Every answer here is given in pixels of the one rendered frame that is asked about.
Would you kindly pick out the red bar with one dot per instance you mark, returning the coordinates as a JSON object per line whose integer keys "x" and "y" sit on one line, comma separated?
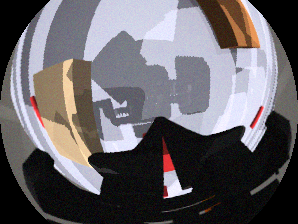
{"x": 34, "y": 105}
{"x": 252, "y": 125}

